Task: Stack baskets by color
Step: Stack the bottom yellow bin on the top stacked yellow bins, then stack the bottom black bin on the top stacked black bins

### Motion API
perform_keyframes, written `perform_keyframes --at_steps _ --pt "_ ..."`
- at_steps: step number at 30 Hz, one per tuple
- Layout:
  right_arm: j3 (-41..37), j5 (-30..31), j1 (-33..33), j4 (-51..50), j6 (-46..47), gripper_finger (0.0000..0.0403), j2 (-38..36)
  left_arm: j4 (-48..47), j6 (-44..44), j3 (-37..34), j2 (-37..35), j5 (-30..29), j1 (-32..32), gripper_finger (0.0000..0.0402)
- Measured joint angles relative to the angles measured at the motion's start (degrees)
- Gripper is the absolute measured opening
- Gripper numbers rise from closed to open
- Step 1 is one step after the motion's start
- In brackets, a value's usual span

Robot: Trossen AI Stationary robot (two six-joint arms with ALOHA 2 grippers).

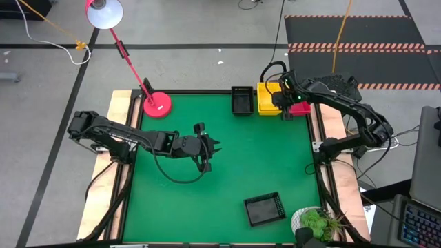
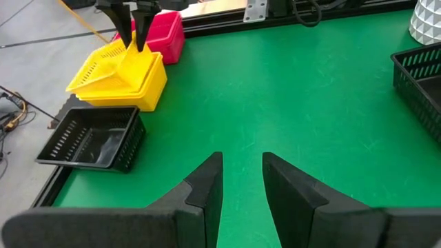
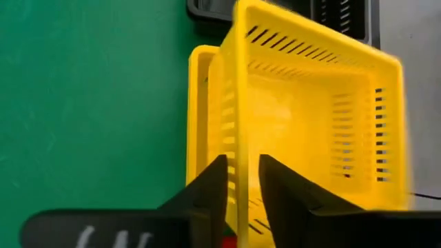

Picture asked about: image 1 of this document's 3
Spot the red desk lamp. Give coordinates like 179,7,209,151
85,0,173,120

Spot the black hanging cable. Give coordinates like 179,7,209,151
259,0,288,87

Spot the orange cord with connector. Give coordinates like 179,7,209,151
19,0,88,51

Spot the green table mat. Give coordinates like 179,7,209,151
122,92,323,244

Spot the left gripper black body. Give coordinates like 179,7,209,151
171,121,212,174

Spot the black striped floor mat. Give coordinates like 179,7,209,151
284,14,441,92

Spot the white cable bundle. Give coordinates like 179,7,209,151
365,132,400,153

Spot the grey floor bracket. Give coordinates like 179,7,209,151
0,71,22,83

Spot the wooden table board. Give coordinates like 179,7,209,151
76,89,372,242

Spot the backlit black keyboard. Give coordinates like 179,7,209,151
397,194,441,248

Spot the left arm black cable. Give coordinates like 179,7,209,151
151,136,212,185

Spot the green succulent plant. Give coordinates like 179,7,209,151
300,208,347,244

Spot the grey laptop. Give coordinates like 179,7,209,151
409,105,441,213

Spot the black cabinet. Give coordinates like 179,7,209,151
0,0,53,21

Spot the black perforated computer case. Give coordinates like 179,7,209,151
302,74,363,111

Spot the black rounded object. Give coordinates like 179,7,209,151
294,226,315,248

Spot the yellow hanging cable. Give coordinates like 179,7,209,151
331,0,354,74

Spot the black aluminium table frame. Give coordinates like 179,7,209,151
77,88,372,248

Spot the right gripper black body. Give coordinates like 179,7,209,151
271,70,307,109

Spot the white patterned plant pot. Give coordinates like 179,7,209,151
290,205,325,242

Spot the white floor cable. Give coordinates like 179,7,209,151
13,0,92,66

